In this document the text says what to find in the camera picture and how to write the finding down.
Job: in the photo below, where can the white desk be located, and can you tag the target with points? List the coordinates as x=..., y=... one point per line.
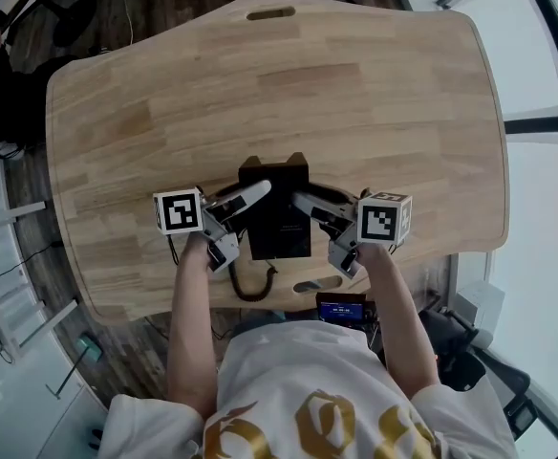
x=26, y=208

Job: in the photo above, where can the black window frame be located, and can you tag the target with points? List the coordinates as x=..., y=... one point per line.
x=546, y=124

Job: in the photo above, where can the black mesh office chair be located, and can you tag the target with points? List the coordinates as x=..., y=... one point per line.
x=460, y=366

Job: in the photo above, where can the person's right forearm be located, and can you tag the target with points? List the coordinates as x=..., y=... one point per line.
x=398, y=323

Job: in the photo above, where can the white gold-print t-shirt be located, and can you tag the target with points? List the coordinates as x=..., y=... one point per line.
x=307, y=366

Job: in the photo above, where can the person's left forearm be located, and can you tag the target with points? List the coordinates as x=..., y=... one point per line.
x=188, y=328

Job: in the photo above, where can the small black screen device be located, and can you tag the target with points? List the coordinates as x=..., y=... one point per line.
x=341, y=310

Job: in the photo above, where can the round dark side table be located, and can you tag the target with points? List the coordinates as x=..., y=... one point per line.
x=74, y=22

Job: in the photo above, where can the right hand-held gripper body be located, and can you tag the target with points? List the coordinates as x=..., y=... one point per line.
x=381, y=218

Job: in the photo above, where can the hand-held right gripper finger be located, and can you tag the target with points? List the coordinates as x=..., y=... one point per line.
x=315, y=208
x=336, y=194

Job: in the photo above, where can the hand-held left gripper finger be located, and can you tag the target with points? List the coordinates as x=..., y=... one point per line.
x=250, y=194

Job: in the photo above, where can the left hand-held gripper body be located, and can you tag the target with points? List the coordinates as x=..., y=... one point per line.
x=178, y=212

